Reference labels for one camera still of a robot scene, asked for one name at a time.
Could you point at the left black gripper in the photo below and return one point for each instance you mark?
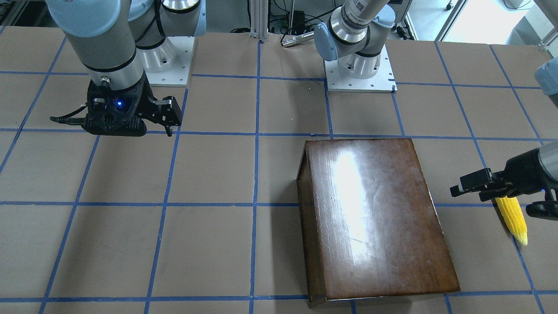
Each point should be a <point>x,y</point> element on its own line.
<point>524,172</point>

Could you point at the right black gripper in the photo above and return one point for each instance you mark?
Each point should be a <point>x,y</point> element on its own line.
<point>145,98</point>

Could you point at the yellow corn cob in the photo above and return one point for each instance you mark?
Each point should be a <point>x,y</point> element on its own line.
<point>511,212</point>

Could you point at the dark wooden drawer cabinet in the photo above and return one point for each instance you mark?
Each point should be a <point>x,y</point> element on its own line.
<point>369,225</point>

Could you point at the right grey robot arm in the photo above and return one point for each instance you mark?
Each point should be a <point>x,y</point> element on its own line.
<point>122,44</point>

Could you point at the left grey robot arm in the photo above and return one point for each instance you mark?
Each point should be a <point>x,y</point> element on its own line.
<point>360,27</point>

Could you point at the silver metal cylinder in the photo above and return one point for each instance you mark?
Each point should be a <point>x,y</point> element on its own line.
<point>296,40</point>

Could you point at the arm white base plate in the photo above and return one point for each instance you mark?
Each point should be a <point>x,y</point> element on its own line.
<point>356,73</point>
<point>169,64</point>

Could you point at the aluminium frame post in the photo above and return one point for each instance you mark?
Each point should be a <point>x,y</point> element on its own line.
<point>259,18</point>

